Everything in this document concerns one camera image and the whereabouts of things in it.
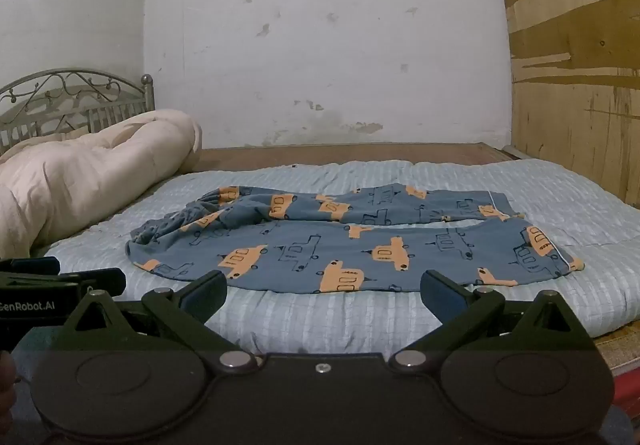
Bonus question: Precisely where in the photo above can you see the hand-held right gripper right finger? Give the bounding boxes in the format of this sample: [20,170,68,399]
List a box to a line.
[389,269,594,372]

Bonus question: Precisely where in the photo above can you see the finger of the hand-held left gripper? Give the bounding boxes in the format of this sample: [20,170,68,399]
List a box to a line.
[59,267,127,300]

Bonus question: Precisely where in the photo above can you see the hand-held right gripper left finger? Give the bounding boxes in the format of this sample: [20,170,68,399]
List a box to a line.
[60,269,262,372]

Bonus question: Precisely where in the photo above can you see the blue pants with orange cars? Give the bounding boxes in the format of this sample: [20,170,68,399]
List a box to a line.
[125,184,586,296]

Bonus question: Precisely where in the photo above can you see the cream comforter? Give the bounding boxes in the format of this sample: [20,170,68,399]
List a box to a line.
[0,109,203,261]

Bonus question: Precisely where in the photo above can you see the light blue ribbed bed quilt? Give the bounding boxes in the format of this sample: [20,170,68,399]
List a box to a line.
[30,159,640,356]

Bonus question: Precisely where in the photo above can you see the metal scrollwork headboard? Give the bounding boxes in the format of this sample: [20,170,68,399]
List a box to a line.
[0,69,157,156]

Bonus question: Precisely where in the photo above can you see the red object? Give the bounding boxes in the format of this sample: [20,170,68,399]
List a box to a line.
[612,367,640,410]

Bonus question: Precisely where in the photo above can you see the plywood board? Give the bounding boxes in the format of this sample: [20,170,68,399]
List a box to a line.
[487,0,640,210]

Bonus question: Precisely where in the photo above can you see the brown wooden bed frame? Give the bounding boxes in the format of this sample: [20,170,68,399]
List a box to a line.
[189,142,640,372]

